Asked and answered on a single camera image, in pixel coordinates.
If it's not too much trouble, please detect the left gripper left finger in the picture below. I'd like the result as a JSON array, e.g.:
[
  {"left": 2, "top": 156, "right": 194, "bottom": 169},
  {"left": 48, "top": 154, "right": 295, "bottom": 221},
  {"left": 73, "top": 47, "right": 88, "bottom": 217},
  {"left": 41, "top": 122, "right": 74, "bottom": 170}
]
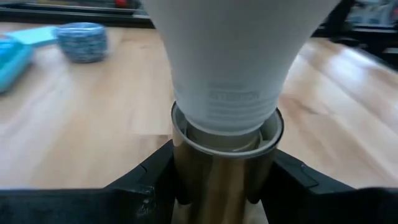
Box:
[{"left": 0, "top": 139, "right": 188, "bottom": 224}]

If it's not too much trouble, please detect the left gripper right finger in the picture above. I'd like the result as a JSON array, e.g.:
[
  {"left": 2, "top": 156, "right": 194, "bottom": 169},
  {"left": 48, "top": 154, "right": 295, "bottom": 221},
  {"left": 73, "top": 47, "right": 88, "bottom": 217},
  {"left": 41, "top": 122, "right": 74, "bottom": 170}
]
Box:
[{"left": 248, "top": 148, "right": 398, "bottom": 224}]

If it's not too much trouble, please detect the brass lamp socket base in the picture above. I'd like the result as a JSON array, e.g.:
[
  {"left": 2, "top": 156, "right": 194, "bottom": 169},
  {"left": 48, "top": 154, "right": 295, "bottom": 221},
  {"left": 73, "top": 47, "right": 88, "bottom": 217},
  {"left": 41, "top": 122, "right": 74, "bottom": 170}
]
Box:
[{"left": 170, "top": 100, "right": 285, "bottom": 224}]

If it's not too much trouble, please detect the white lightbulb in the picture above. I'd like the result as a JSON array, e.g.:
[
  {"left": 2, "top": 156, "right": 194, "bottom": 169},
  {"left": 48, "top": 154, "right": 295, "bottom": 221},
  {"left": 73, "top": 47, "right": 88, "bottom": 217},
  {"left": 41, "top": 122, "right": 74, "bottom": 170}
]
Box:
[{"left": 141, "top": 0, "right": 341, "bottom": 137}]

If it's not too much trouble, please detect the turquoise calculator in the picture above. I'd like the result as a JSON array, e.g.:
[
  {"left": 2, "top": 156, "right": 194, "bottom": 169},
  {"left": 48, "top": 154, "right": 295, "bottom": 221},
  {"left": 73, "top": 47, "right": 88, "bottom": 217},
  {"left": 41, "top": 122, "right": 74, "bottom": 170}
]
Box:
[{"left": 0, "top": 38, "right": 35, "bottom": 95}]

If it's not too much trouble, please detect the blue patterned bowl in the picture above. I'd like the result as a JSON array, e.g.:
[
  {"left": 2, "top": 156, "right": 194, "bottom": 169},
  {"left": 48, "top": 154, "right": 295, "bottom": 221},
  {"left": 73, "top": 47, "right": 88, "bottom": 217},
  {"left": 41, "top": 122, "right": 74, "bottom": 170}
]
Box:
[{"left": 52, "top": 22, "right": 108, "bottom": 64}]

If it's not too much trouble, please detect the black aluminium table frame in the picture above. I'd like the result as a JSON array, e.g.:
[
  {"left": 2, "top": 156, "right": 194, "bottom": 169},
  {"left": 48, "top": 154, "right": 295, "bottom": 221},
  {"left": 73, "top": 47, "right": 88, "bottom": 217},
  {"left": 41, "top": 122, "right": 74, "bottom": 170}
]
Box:
[{"left": 0, "top": 0, "right": 398, "bottom": 70}]

